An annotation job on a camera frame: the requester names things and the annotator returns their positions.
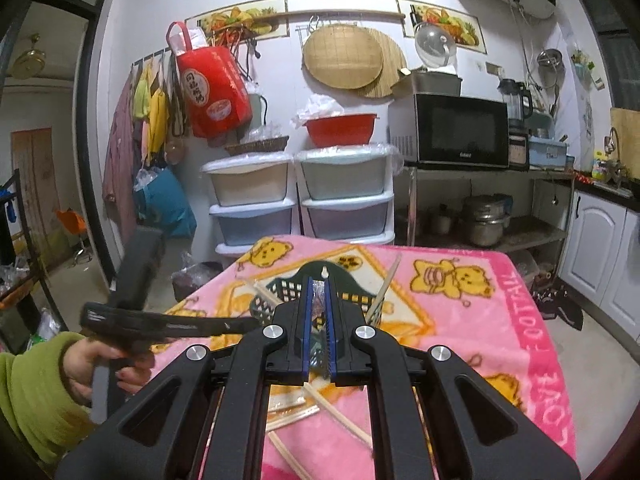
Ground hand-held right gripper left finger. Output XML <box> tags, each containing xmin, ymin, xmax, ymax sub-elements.
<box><xmin>54</xmin><ymin>276</ymin><xmax>316</xmax><ymax>480</ymax></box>

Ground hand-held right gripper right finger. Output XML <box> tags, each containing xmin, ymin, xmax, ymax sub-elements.
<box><xmin>322</xmin><ymin>276</ymin><xmax>583</xmax><ymax>480</ymax></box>

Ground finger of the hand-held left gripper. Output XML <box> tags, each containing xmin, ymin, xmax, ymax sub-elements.
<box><xmin>80</xmin><ymin>301</ymin><xmax>263</xmax><ymax>342</ymax></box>

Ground clear chopsticks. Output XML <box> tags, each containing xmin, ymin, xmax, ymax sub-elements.
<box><xmin>365</xmin><ymin>254</ymin><xmax>402</xmax><ymax>323</ymax></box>
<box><xmin>311</xmin><ymin>280</ymin><xmax>328</xmax><ymax>386</ymax></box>
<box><xmin>265</xmin><ymin>395</ymin><xmax>321</xmax><ymax>433</ymax></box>

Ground green perforated utensil holder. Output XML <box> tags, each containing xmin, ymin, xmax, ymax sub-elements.
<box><xmin>248</xmin><ymin>261</ymin><xmax>387</xmax><ymax>386</ymax></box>

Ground wooden chopstick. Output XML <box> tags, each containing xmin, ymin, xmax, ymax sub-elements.
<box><xmin>302</xmin><ymin>382</ymin><xmax>376</xmax><ymax>446</ymax></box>
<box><xmin>267</xmin><ymin>432</ymin><xmax>308</xmax><ymax>480</ymax></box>
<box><xmin>240</xmin><ymin>277</ymin><xmax>286</xmax><ymax>308</ymax></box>

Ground person's left forearm green sleeve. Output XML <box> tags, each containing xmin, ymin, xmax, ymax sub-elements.
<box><xmin>0</xmin><ymin>332</ymin><xmax>98</xmax><ymax>466</ymax></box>

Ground person's left hand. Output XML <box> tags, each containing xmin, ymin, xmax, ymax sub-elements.
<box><xmin>60</xmin><ymin>337</ymin><xmax>157</xmax><ymax>411</ymax></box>

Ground dark plastic bag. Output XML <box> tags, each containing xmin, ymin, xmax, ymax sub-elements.
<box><xmin>171</xmin><ymin>260</ymin><xmax>224</xmax><ymax>311</ymax></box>

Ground blue bag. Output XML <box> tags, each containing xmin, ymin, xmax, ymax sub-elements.
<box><xmin>132</xmin><ymin>165</ymin><xmax>197</xmax><ymax>238</ymax></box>

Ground orange chair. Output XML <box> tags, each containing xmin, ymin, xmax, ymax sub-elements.
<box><xmin>55</xmin><ymin>208</ymin><xmax>93</xmax><ymax>266</ymax></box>

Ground white plastic storage drawer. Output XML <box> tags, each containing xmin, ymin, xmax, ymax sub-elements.
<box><xmin>300</xmin><ymin>234</ymin><xmax>396</xmax><ymax>247</ymax></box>

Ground pink hanging cloth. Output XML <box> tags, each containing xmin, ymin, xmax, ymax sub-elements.
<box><xmin>102</xmin><ymin>77</ymin><xmax>146</xmax><ymax>233</ymax></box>

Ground purple plastic storage drawer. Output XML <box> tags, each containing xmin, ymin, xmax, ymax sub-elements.
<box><xmin>299</xmin><ymin>194</ymin><xmax>396</xmax><ymax>241</ymax></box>

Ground blue plastic storage drawer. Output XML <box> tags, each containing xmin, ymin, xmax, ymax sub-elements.
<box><xmin>209</xmin><ymin>199</ymin><xmax>298</xmax><ymax>247</ymax></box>

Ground pink printed blanket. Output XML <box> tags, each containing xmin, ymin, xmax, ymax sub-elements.
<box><xmin>165</xmin><ymin>235</ymin><xmax>576</xmax><ymax>480</ymax></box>

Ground wooden door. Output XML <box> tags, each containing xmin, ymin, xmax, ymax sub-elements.
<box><xmin>11</xmin><ymin>127</ymin><xmax>56</xmax><ymax>271</ymax></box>

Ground beige plastic storage drawer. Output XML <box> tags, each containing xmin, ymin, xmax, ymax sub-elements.
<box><xmin>201</xmin><ymin>152</ymin><xmax>295</xmax><ymax>207</ymax></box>

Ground black shelf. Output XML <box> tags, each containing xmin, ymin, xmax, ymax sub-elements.
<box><xmin>0</xmin><ymin>169</ymin><xmax>66</xmax><ymax>356</ymax></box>

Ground small steel pot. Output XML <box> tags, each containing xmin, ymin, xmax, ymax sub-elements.
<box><xmin>430</xmin><ymin>204</ymin><xmax>453</xmax><ymax>233</ymax></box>

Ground green plastic storage drawer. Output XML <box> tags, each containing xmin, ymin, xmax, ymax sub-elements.
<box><xmin>295</xmin><ymin>145</ymin><xmax>396</xmax><ymax>202</ymax></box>

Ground yellow hanging cloth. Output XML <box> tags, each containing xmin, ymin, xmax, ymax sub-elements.
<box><xmin>131</xmin><ymin>62</ymin><xmax>168</xmax><ymax>153</ymax></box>

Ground wicker basket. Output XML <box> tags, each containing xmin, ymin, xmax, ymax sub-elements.
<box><xmin>225</xmin><ymin>135</ymin><xmax>291</xmax><ymax>157</ymax></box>

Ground clear plastic bag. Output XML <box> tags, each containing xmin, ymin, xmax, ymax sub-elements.
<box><xmin>240</xmin><ymin>122</ymin><xmax>288</xmax><ymax>143</ymax></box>
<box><xmin>292</xmin><ymin>94</ymin><xmax>346</xmax><ymax>131</ymax></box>

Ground stacked steel pots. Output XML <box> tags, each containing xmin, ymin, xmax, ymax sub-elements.
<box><xmin>460</xmin><ymin>195</ymin><xmax>506</xmax><ymax>247</ymax></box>

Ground red bag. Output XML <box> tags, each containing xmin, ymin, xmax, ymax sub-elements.
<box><xmin>166</xmin><ymin>21</ymin><xmax>253</xmax><ymax>140</ymax></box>

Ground red plastic basin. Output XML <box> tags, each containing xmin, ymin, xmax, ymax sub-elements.
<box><xmin>302</xmin><ymin>114</ymin><xmax>380</xmax><ymax>148</ymax></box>

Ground metal kitchen rack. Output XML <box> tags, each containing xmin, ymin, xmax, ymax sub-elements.
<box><xmin>395</xmin><ymin>165</ymin><xmax>576</xmax><ymax>253</ymax></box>

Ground ceiling lamp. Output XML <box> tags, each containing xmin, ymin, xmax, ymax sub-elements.
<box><xmin>11</xmin><ymin>34</ymin><xmax>48</xmax><ymax>80</ymax></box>

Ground black microwave oven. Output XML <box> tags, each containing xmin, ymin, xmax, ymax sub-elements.
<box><xmin>389</xmin><ymin>92</ymin><xmax>511</xmax><ymax>170</ymax></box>

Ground metal tray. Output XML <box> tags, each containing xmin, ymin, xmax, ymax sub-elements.
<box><xmin>390</xmin><ymin>67</ymin><xmax>463</xmax><ymax>98</ymax></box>

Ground round bamboo tray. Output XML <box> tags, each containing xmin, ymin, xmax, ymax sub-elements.
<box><xmin>302</xmin><ymin>25</ymin><xmax>385</xmax><ymax>90</ymax></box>
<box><xmin>357</xmin><ymin>27</ymin><xmax>408</xmax><ymax>99</ymax></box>

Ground white kitchen cabinet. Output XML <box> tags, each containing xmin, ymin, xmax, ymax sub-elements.
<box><xmin>557</xmin><ymin>190</ymin><xmax>640</xmax><ymax>341</ymax></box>

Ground light blue box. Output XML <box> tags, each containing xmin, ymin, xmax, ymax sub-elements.
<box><xmin>528</xmin><ymin>135</ymin><xmax>568</xmax><ymax>167</ymax></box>

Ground blender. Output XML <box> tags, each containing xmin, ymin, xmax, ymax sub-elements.
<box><xmin>497</xmin><ymin>78</ymin><xmax>533</xmax><ymax>131</ymax></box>

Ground glass pot lid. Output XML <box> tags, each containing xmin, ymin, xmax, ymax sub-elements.
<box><xmin>414</xmin><ymin>21</ymin><xmax>458</xmax><ymax>68</ymax></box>

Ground wooden rod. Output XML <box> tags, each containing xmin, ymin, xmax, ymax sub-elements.
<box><xmin>250</xmin><ymin>8</ymin><xmax>406</xmax><ymax>26</ymax></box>

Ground faucet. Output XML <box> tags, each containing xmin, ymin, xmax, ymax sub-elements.
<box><xmin>602</xmin><ymin>127</ymin><xmax>631</xmax><ymax>186</ymax></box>

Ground hanging steel pot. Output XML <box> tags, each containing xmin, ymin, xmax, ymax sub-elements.
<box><xmin>536</xmin><ymin>48</ymin><xmax>563</xmax><ymax>88</ymax></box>

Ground wooden cutting board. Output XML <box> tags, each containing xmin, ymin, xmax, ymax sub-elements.
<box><xmin>610</xmin><ymin>106</ymin><xmax>640</xmax><ymax>181</ymax></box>

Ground food wall poster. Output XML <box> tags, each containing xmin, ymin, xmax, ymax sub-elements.
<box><xmin>395</xmin><ymin>0</ymin><xmax>487</xmax><ymax>54</ymax></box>
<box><xmin>185</xmin><ymin>0</ymin><xmax>289</xmax><ymax>41</ymax></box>

